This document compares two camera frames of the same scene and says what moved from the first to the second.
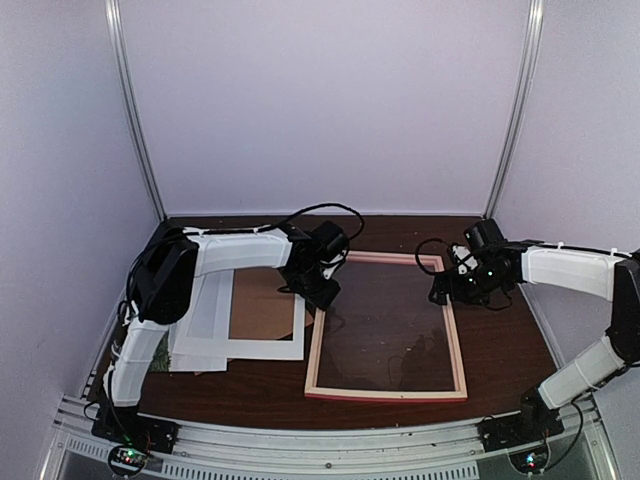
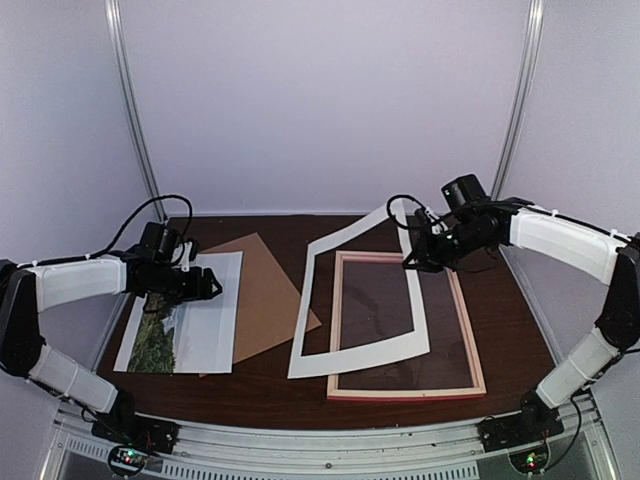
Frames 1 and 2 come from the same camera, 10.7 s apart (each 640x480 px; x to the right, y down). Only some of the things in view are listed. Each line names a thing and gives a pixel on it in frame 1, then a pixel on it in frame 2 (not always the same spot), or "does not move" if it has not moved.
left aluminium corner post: x=115 y=16 does not move
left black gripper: x=322 y=298 → x=200 y=288
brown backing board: x=258 y=309 does not move
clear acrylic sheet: x=383 y=331 does not move
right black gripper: x=441 y=284 → x=428 y=259
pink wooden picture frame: x=313 y=392 → x=334 y=393
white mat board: x=207 y=329 → x=402 y=346
